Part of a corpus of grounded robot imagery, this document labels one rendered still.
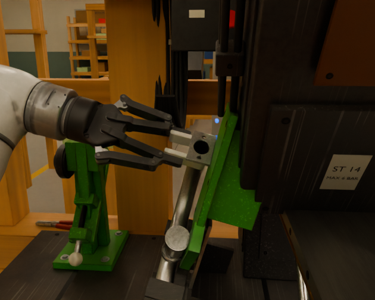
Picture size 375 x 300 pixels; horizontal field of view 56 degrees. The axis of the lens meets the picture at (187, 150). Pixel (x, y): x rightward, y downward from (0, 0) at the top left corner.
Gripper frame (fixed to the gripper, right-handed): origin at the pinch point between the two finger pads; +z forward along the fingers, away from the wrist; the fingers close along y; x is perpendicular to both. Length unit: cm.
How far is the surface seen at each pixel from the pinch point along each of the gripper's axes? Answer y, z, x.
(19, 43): 627, -588, 806
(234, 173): -5.6, 7.4, -7.7
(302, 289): -17.7, 20.0, -3.8
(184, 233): -13.6, 3.1, 0.0
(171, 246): -16.1, 1.7, -0.2
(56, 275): -22.3, -19.2, 27.9
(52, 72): 583, -473, 845
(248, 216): -9.7, 11.3, -3.5
